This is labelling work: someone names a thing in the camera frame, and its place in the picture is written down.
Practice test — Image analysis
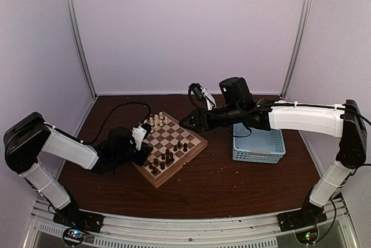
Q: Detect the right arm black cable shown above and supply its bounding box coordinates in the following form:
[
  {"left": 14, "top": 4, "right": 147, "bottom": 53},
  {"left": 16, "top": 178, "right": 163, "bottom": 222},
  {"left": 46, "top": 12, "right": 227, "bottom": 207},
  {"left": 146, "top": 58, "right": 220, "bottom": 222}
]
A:
[{"left": 187, "top": 84, "right": 273, "bottom": 115}]

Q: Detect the wooden chess board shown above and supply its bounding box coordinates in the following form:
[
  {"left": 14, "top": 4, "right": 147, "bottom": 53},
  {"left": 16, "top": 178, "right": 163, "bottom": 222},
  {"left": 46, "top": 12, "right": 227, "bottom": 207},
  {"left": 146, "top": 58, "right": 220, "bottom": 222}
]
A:
[{"left": 133, "top": 112, "right": 208, "bottom": 188}]

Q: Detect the right aluminium frame post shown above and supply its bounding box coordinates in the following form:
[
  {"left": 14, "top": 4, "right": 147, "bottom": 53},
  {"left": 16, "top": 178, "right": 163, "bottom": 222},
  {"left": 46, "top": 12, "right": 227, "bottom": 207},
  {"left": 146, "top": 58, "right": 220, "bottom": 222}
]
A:
[{"left": 280, "top": 0, "right": 312, "bottom": 100}]

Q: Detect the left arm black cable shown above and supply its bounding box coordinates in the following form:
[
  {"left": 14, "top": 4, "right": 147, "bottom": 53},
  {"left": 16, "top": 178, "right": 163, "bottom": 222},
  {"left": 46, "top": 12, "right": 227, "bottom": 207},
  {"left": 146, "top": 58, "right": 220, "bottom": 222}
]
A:
[{"left": 86, "top": 101, "right": 153, "bottom": 144}]

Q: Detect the front aluminium rail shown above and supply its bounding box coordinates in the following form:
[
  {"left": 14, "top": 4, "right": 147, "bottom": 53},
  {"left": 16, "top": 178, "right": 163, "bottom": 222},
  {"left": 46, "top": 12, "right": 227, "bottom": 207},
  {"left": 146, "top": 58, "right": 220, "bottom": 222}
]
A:
[{"left": 20, "top": 198, "right": 361, "bottom": 247}]

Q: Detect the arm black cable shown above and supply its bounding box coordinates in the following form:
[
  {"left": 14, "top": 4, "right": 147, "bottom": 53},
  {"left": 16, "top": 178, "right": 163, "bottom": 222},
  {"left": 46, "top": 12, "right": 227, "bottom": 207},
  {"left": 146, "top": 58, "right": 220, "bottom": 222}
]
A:
[
  {"left": 187, "top": 84, "right": 273, "bottom": 115},
  {"left": 86, "top": 101, "right": 153, "bottom": 144}
]

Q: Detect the row of white chess pieces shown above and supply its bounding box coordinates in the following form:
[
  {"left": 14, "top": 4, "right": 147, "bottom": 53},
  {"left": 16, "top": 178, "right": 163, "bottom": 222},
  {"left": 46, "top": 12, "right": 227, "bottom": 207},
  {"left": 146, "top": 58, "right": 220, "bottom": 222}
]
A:
[{"left": 144, "top": 111, "right": 170, "bottom": 129}]

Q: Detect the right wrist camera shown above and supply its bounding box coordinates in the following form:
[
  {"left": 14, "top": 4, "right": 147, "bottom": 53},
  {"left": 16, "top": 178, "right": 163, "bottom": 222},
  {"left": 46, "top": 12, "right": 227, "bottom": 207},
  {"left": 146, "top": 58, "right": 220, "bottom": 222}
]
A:
[{"left": 189, "top": 83, "right": 217, "bottom": 111}]

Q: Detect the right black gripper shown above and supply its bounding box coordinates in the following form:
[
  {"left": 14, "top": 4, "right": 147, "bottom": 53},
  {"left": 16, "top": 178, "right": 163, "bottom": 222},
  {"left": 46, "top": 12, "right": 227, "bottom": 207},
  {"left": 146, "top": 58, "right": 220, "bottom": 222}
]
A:
[{"left": 179, "top": 104, "right": 243, "bottom": 133}]

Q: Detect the left aluminium frame post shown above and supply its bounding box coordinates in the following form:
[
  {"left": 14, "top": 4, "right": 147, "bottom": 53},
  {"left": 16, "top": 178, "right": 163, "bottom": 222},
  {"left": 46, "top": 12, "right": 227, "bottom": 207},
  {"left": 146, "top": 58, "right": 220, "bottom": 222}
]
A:
[{"left": 66, "top": 0, "right": 97, "bottom": 100}]

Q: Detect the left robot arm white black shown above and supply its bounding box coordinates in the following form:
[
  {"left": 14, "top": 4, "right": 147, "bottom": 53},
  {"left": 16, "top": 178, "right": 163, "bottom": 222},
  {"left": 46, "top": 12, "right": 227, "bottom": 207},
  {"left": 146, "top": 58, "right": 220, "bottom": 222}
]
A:
[{"left": 3, "top": 112, "right": 152, "bottom": 227}]

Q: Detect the aluminium frame post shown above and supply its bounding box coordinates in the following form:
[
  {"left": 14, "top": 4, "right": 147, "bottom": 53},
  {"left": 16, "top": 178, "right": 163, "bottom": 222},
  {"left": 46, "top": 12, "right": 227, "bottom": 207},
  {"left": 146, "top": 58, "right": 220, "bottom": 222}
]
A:
[
  {"left": 280, "top": 0, "right": 312, "bottom": 100},
  {"left": 66, "top": 0, "right": 97, "bottom": 100}
]

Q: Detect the light blue plastic basket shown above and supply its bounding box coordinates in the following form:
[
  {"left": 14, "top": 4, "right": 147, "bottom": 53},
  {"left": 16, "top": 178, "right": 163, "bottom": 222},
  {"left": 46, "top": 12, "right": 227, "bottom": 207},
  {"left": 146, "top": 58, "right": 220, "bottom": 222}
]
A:
[{"left": 232, "top": 123, "right": 286, "bottom": 164}]

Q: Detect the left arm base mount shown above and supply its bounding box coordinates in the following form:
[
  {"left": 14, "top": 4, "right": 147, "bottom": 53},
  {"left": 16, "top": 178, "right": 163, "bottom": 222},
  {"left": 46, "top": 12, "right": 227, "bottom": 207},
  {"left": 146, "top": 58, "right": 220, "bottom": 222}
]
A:
[{"left": 53, "top": 207, "right": 104, "bottom": 233}]

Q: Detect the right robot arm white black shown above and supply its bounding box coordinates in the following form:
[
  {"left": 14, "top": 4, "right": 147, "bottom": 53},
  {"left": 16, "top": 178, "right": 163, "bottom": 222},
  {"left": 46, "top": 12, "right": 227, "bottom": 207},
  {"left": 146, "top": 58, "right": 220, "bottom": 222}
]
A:
[{"left": 179, "top": 77, "right": 368, "bottom": 226}]

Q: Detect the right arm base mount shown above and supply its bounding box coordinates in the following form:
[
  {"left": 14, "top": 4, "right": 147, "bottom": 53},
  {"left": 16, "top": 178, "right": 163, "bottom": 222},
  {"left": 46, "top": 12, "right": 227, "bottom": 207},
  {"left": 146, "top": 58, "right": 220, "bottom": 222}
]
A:
[{"left": 277, "top": 209, "right": 328, "bottom": 232}]

